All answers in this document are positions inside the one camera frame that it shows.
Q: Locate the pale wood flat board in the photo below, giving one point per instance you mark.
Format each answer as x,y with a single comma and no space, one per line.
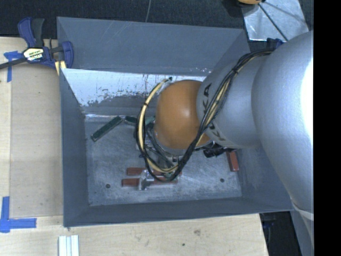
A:
36,143

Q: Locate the red-brown flat block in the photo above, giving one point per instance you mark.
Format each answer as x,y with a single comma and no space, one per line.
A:
232,161
134,171
130,182

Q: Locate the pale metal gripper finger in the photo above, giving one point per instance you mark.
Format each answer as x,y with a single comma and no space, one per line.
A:
148,175
143,184

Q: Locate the dark green flat block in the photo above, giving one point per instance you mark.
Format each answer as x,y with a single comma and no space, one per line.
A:
106,129

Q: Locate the grey metal bin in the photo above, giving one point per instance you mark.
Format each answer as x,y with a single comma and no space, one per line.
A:
112,153

